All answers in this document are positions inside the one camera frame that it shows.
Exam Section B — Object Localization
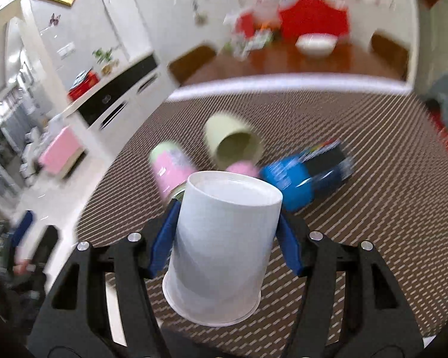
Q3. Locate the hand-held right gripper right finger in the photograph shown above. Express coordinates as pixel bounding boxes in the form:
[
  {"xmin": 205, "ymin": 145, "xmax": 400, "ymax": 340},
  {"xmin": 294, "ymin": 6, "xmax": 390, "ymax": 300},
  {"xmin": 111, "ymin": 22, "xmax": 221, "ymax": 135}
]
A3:
[{"xmin": 274, "ymin": 211, "xmax": 423, "ymax": 358}]

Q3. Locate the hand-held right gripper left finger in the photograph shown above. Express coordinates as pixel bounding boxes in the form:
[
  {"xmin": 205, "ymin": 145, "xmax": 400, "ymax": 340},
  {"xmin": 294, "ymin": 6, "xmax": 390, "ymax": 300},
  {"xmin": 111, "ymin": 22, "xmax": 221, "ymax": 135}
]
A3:
[{"xmin": 29, "ymin": 198, "xmax": 183, "ymax": 358}]

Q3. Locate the white paper cup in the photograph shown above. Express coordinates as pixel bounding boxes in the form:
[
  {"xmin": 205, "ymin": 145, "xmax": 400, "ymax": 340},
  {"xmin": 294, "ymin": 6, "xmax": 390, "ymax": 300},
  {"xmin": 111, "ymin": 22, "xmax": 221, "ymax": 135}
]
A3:
[{"xmin": 162, "ymin": 170, "xmax": 283, "ymax": 326}]

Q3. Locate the blue and black cup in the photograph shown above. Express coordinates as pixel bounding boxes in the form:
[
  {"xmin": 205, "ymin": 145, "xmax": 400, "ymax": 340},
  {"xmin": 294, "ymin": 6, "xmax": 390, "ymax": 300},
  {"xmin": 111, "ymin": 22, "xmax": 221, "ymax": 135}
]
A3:
[{"xmin": 260, "ymin": 140, "xmax": 355, "ymax": 212}]

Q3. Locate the pink and green cup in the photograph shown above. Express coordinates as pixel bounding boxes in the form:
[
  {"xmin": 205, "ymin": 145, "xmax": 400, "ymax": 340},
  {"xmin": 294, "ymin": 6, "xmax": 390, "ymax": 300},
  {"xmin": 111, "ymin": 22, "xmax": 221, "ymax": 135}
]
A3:
[{"xmin": 150, "ymin": 141, "xmax": 197, "ymax": 203}]

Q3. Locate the small pink cup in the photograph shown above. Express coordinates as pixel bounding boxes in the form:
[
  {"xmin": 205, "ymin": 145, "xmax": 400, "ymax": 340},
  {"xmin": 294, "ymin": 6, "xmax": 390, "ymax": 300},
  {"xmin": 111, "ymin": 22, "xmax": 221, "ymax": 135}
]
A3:
[{"xmin": 226, "ymin": 160, "xmax": 261, "ymax": 179}]

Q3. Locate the pale green cup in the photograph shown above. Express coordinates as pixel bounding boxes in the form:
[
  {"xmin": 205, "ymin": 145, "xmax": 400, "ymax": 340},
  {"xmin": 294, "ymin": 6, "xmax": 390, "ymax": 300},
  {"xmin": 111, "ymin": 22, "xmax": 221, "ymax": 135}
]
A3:
[{"xmin": 204, "ymin": 112, "xmax": 264, "ymax": 170}]

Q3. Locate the brown striped table mat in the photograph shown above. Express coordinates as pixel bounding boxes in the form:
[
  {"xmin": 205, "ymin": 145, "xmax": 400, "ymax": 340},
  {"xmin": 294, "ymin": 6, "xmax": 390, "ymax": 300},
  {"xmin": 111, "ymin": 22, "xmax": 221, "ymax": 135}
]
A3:
[{"xmin": 76, "ymin": 90, "xmax": 448, "ymax": 338}]

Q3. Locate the pink box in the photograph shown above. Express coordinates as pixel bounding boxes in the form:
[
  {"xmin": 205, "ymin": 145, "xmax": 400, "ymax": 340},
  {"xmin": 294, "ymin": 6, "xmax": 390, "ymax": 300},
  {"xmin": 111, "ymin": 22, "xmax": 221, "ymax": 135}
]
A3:
[{"xmin": 38, "ymin": 126, "xmax": 85, "ymax": 176}]

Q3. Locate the white and black cabinet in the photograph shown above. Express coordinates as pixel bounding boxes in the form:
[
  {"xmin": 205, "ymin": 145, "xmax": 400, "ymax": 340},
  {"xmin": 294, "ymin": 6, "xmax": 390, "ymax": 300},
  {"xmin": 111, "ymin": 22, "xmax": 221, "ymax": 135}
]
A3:
[{"xmin": 58, "ymin": 47, "xmax": 172, "ymax": 133}]

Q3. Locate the red box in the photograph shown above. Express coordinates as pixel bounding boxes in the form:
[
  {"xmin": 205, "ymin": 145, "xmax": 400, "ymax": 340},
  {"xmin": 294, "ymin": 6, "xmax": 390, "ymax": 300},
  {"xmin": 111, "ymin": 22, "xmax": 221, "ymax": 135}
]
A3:
[{"xmin": 67, "ymin": 70, "xmax": 101, "ymax": 101}]

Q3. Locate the wooden dining table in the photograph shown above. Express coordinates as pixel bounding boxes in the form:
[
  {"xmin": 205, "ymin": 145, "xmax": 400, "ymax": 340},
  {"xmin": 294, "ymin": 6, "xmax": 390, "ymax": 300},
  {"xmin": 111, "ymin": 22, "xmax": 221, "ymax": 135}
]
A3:
[{"xmin": 179, "ymin": 39, "xmax": 404, "ymax": 86}]

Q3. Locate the brown wooden chair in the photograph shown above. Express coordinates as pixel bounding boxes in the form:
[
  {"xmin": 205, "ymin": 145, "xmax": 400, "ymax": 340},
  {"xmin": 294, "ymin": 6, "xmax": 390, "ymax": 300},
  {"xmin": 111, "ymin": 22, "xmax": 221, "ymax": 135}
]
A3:
[
  {"xmin": 168, "ymin": 45, "xmax": 218, "ymax": 85},
  {"xmin": 369, "ymin": 32, "xmax": 411, "ymax": 81}
]

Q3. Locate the green potted plant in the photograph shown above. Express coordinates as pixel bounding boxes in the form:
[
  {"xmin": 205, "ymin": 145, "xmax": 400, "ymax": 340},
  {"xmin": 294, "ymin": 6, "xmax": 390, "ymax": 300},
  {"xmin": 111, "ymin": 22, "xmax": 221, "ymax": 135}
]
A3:
[{"xmin": 93, "ymin": 47, "xmax": 121, "ymax": 74}]

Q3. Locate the white bowl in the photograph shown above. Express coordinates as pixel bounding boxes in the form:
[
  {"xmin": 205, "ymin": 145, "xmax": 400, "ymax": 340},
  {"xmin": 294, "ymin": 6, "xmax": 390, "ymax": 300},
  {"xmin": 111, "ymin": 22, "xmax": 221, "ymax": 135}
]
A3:
[{"xmin": 296, "ymin": 33, "xmax": 338, "ymax": 57}]

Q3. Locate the red cloth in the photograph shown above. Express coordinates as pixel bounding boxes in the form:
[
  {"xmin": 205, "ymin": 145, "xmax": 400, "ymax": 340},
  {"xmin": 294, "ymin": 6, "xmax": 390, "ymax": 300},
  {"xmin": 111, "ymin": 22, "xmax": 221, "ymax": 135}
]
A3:
[{"xmin": 234, "ymin": 0, "xmax": 351, "ymax": 41}]

